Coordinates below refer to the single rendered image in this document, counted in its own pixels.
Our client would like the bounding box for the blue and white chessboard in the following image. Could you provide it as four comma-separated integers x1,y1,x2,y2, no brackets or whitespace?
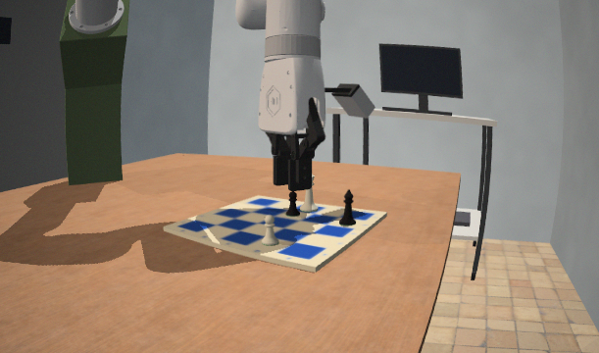
163,195,387,273

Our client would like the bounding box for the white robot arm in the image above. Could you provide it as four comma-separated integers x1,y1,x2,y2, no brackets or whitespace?
69,0,375,118

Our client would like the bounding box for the black pawn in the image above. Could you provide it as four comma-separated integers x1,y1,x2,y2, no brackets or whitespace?
286,191,300,217

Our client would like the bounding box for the black bishop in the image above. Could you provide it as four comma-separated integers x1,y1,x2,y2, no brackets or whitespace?
339,189,356,226

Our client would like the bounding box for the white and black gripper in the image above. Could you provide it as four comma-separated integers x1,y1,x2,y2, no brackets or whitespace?
259,55,325,191

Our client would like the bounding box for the white queen chess piece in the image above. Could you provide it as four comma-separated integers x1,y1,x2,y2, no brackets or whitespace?
300,175,318,212

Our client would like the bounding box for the white pawn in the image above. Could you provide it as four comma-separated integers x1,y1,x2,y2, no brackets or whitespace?
262,215,278,246

